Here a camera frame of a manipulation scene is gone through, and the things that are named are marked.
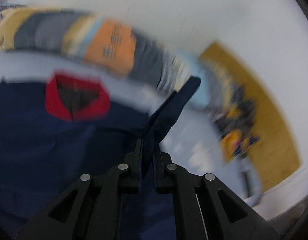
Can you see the wooden headboard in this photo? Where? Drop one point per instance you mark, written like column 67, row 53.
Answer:
column 276, row 155

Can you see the light blue bed sheet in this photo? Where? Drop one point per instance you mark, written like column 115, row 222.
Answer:
column 193, row 142

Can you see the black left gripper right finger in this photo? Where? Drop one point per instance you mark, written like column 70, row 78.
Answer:
column 204, row 207

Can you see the navy blue work jacket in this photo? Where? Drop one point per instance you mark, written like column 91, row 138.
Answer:
column 50, row 134

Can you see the colourful clothes pile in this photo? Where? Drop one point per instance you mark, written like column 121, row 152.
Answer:
column 235, row 121

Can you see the patchwork long pillow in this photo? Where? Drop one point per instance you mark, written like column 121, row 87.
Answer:
column 103, row 42

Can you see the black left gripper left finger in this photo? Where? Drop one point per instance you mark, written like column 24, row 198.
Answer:
column 91, row 207

